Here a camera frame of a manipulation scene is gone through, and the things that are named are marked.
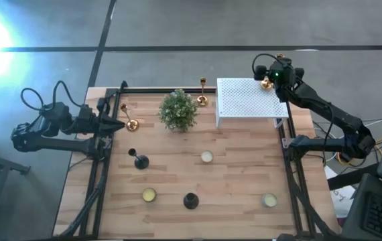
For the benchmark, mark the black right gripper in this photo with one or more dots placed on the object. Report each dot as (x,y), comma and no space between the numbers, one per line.
(261,72)

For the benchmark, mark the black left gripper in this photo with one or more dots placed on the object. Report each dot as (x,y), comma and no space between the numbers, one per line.
(97,124)

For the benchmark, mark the gold candlestick holder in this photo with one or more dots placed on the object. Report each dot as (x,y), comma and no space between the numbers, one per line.
(265,84)
(202,100)
(132,125)

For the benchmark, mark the orange patterned candle tin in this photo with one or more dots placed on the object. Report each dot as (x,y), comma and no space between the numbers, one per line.
(207,156)

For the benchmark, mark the black candlestick holder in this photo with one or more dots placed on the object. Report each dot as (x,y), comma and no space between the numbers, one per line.
(141,162)
(191,201)

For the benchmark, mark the blue patterned candle tin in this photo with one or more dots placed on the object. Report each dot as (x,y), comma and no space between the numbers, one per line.
(269,200)

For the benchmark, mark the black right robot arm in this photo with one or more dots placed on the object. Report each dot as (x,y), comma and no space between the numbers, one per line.
(328,144)

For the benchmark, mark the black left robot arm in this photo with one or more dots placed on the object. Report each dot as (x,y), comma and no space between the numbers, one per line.
(60,144)

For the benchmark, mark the dark floral candle tin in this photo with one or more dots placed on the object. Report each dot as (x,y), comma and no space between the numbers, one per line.
(149,195)

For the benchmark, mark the white perforated metal shelf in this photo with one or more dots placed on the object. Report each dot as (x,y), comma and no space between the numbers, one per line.
(244,97)

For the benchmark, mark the artificial plant in black pot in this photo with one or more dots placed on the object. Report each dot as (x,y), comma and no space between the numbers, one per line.
(177,110)

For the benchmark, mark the black metal stand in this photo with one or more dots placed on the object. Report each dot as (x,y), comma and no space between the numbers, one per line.
(3,163)

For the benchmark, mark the white paper sheet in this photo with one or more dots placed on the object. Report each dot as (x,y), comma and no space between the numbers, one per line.
(340,197)

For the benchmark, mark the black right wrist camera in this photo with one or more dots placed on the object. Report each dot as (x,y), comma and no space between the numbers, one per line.
(279,75)

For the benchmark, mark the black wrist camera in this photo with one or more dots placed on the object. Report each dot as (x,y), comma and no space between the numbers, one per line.
(279,75)
(86,111)

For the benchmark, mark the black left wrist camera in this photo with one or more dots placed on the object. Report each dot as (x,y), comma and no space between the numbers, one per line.
(86,111)

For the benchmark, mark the black aluminium table frame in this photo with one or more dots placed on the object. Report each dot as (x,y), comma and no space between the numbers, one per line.
(144,90)

